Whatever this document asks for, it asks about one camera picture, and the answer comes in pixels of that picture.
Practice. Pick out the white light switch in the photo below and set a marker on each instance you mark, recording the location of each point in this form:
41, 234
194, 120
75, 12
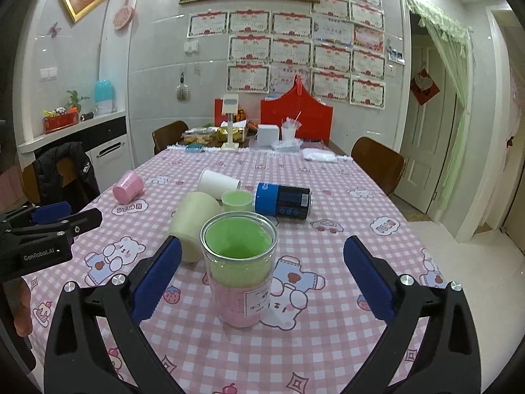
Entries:
191, 47

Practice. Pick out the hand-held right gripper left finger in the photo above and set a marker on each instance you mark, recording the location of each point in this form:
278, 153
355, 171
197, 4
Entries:
158, 279

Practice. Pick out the pink checked tablecloth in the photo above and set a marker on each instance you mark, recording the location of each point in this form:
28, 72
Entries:
246, 357

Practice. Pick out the red gift box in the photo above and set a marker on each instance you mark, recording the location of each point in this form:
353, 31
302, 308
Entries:
60, 124

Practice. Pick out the hanging wall ornament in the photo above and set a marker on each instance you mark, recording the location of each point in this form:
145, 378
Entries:
182, 90

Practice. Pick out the pink wall ornament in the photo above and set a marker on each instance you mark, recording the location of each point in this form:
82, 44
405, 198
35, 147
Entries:
123, 14

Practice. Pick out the white plastic bag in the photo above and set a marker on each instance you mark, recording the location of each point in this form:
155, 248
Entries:
324, 155

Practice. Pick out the white double wall switch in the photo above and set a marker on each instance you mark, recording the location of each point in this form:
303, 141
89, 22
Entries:
48, 74

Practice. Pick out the cream cup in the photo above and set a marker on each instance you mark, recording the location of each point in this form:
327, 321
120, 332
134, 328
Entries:
192, 221

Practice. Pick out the white cabinet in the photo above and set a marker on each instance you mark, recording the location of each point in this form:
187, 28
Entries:
110, 152

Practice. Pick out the green curtain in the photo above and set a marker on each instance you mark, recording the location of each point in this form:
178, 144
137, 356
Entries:
455, 49

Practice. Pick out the red door ornament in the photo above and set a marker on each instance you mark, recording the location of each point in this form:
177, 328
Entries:
424, 87

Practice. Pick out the white door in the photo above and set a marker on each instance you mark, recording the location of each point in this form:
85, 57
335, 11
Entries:
422, 152

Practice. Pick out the brown wooden chair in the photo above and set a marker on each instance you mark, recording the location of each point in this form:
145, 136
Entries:
168, 135
28, 180
377, 164

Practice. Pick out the white paper cup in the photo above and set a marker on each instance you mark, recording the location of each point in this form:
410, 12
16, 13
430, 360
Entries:
213, 184

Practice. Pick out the small wall photos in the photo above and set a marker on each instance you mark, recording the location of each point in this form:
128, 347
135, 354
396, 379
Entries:
396, 56

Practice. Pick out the clear cup with green liner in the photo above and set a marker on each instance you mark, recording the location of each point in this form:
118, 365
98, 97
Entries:
240, 295

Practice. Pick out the group of wall certificates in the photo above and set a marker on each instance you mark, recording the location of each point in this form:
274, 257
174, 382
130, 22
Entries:
287, 49

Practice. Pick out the white box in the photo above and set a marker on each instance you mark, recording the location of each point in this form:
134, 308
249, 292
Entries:
267, 135

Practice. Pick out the dark red box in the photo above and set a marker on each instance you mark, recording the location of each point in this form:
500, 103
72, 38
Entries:
217, 111

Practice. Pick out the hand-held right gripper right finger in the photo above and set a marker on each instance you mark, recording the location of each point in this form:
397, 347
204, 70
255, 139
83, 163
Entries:
369, 279

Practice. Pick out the gold snack packet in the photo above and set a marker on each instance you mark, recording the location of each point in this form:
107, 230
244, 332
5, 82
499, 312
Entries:
238, 133

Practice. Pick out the white cup with straws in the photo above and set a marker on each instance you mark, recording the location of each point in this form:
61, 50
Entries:
288, 133

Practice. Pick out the clear plastic bag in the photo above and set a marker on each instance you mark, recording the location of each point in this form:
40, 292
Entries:
287, 145

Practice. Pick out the black jacket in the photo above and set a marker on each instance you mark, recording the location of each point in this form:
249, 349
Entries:
82, 176

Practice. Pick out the person's left hand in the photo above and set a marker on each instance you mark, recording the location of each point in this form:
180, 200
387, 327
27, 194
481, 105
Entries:
22, 308

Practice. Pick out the pink cup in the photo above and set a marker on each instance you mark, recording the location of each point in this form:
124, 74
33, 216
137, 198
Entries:
127, 186

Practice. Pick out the white desk lamp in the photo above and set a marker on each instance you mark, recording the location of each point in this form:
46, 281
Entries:
230, 104

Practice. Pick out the small green cup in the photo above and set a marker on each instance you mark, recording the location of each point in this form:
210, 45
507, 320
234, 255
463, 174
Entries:
237, 201

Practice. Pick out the blue drink can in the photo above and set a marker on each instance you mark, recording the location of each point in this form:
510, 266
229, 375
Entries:
283, 201

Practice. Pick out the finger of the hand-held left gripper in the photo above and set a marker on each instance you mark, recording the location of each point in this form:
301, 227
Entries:
84, 219
51, 212

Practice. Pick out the small green plant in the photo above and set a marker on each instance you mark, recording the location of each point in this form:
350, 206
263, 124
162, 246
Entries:
76, 100

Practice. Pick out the blue and white humidifier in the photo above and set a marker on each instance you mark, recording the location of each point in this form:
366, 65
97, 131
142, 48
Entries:
104, 96

